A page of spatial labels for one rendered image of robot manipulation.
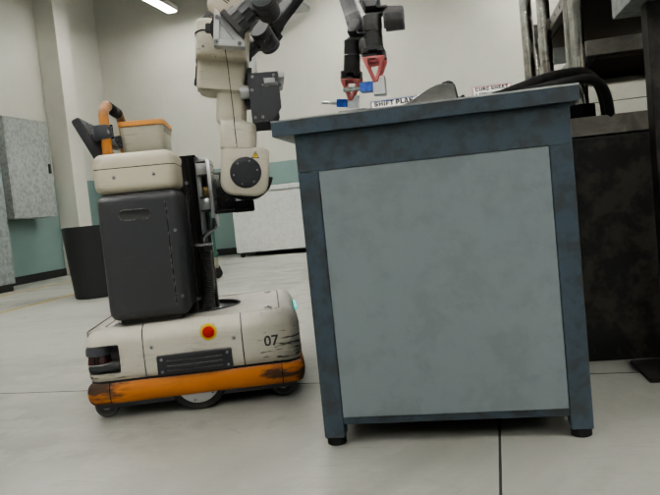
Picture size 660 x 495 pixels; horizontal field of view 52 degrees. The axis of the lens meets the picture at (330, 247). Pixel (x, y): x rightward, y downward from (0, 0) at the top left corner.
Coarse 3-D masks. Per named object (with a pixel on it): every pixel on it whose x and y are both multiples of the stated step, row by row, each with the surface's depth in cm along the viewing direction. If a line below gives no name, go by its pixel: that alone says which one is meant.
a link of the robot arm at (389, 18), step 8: (368, 0) 202; (368, 8) 203; (376, 8) 203; (384, 8) 203; (392, 8) 203; (400, 8) 202; (392, 16) 201; (400, 16) 201; (392, 24) 201; (400, 24) 201
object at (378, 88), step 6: (384, 78) 204; (360, 84) 204; (366, 84) 204; (372, 84) 204; (378, 84) 203; (384, 84) 203; (348, 90) 207; (354, 90) 207; (360, 90) 205; (366, 90) 204; (372, 90) 205; (378, 90) 203; (384, 90) 203
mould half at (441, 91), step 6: (438, 84) 212; (444, 84) 212; (450, 84) 212; (426, 90) 213; (432, 90) 213; (438, 90) 213; (444, 90) 212; (450, 90) 212; (420, 96) 214; (426, 96) 213; (432, 96) 213; (438, 96) 213; (444, 96) 212; (450, 96) 212; (456, 96) 212; (408, 102) 214; (414, 102) 214; (360, 108) 217; (366, 108) 217
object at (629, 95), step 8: (608, 80) 254; (616, 80) 253; (624, 80) 253; (632, 80) 252; (640, 80) 252; (592, 88) 255; (616, 88) 253; (624, 88) 253; (632, 88) 252; (640, 88) 252; (592, 96) 255; (616, 96) 254; (624, 96) 253; (632, 96) 253; (640, 96) 252; (616, 104) 254; (624, 104) 253; (632, 104) 253; (640, 104) 252; (600, 112) 255; (616, 112) 254; (624, 112) 254
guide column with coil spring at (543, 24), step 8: (536, 0) 288; (544, 0) 286; (536, 8) 289; (544, 8) 286; (536, 16) 290; (544, 16) 287; (544, 24) 287; (544, 32) 287; (544, 40) 288; (544, 48) 288; (552, 48) 289; (544, 56) 288; (552, 56) 288; (544, 64) 289; (552, 64) 288; (544, 72) 289
